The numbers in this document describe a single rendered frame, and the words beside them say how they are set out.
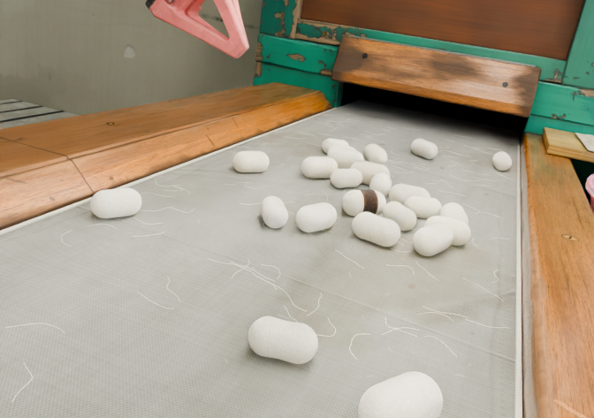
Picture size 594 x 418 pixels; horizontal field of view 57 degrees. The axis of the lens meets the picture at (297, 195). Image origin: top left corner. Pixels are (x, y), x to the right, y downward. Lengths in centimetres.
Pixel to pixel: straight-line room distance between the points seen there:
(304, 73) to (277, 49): 6
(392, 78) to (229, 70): 106
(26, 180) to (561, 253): 36
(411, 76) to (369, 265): 53
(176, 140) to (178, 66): 142
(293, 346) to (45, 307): 12
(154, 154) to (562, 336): 35
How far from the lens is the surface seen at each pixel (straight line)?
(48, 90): 231
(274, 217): 39
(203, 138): 57
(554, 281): 35
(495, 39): 91
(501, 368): 30
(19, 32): 237
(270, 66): 98
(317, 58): 95
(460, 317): 33
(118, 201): 38
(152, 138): 51
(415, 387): 23
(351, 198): 43
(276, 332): 25
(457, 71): 85
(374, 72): 87
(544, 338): 29
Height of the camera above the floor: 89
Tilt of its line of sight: 19 degrees down
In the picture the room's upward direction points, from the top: 9 degrees clockwise
